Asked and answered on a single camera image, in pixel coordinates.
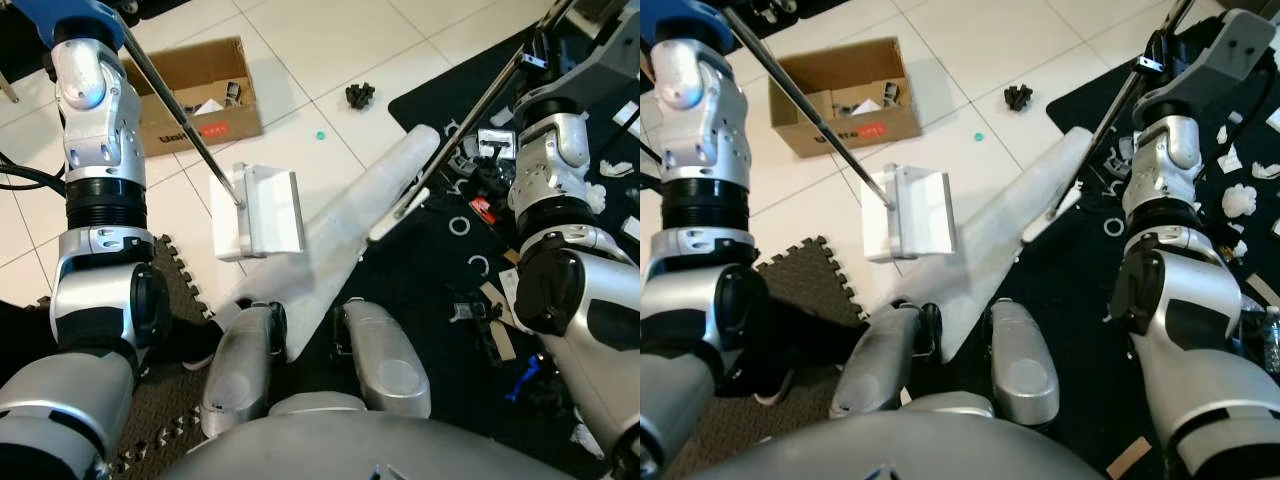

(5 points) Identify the white dustpan with metal handle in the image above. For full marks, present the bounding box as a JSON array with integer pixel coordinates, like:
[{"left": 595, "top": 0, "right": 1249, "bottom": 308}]
[
  {"left": 722, "top": 5, "right": 958, "bottom": 263},
  {"left": 115, "top": 18, "right": 306, "bottom": 263}
]

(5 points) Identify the silver and black gadget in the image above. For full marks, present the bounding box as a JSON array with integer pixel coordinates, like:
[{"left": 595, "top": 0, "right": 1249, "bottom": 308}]
[{"left": 476, "top": 127, "right": 518, "bottom": 163}]

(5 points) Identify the brown cardboard strip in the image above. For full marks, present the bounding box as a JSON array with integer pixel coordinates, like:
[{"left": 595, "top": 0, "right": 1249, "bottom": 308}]
[
  {"left": 478, "top": 282, "right": 518, "bottom": 363},
  {"left": 1105, "top": 437, "right": 1154, "bottom": 479}
]

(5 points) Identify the brown cardboard box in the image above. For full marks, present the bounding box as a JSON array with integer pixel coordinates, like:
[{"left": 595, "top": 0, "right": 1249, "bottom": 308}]
[
  {"left": 767, "top": 37, "right": 923, "bottom": 160},
  {"left": 122, "top": 37, "right": 264, "bottom": 158}
]

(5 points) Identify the blue plastic clip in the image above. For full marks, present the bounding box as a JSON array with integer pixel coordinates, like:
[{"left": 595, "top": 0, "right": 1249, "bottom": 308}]
[{"left": 505, "top": 355, "right": 543, "bottom": 403}]

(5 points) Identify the dark foam puzzle mat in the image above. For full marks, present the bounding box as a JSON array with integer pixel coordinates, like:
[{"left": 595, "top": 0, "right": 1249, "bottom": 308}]
[
  {"left": 690, "top": 236, "right": 873, "bottom": 480},
  {"left": 0, "top": 235, "right": 216, "bottom": 480}
]

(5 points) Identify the silver robot right leg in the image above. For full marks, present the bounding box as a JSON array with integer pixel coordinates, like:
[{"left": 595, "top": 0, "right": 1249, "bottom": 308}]
[
  {"left": 985, "top": 297, "right": 1063, "bottom": 428},
  {"left": 333, "top": 297, "right": 433, "bottom": 419}
]

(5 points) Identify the silver robot leg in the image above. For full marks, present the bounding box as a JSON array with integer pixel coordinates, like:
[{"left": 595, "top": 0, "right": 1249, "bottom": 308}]
[
  {"left": 333, "top": 297, "right": 433, "bottom": 419},
  {"left": 985, "top": 297, "right": 1063, "bottom": 428},
  {"left": 200, "top": 300, "right": 288, "bottom": 441},
  {"left": 828, "top": 303, "right": 936, "bottom": 421}
]

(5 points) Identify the black shoe with pale sole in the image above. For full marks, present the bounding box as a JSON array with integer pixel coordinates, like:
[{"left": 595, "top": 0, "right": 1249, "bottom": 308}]
[
  {"left": 140, "top": 318, "right": 226, "bottom": 373},
  {"left": 715, "top": 298, "right": 831, "bottom": 406}
]

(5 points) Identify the silver robot left leg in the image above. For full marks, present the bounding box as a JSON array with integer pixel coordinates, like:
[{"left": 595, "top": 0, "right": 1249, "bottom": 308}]
[
  {"left": 828, "top": 303, "right": 936, "bottom": 421},
  {"left": 200, "top": 300, "right": 288, "bottom": 441}
]

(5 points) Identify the grey robot torso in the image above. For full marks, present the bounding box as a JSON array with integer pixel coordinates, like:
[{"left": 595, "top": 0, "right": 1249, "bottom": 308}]
[
  {"left": 158, "top": 392, "right": 566, "bottom": 480},
  {"left": 688, "top": 392, "right": 1106, "bottom": 480}
]

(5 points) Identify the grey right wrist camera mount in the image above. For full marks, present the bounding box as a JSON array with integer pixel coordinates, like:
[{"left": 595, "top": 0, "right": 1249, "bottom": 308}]
[
  {"left": 540, "top": 10, "right": 641, "bottom": 111},
  {"left": 1133, "top": 8, "right": 1280, "bottom": 129}
]

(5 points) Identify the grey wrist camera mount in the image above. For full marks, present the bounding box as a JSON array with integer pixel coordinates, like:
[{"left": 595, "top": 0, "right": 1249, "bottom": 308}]
[
  {"left": 30, "top": 0, "right": 126, "bottom": 49},
  {"left": 540, "top": 10, "right": 641, "bottom": 111},
  {"left": 640, "top": 0, "right": 736, "bottom": 53},
  {"left": 1133, "top": 8, "right": 1280, "bottom": 129}
]

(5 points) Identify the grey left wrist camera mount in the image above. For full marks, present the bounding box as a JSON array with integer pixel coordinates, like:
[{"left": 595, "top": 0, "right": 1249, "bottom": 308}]
[
  {"left": 640, "top": 0, "right": 736, "bottom": 53},
  {"left": 30, "top": 0, "right": 126, "bottom": 49}
]

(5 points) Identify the black floor cable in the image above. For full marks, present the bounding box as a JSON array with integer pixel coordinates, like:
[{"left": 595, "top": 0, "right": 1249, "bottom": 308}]
[{"left": 0, "top": 152, "right": 69, "bottom": 197}]

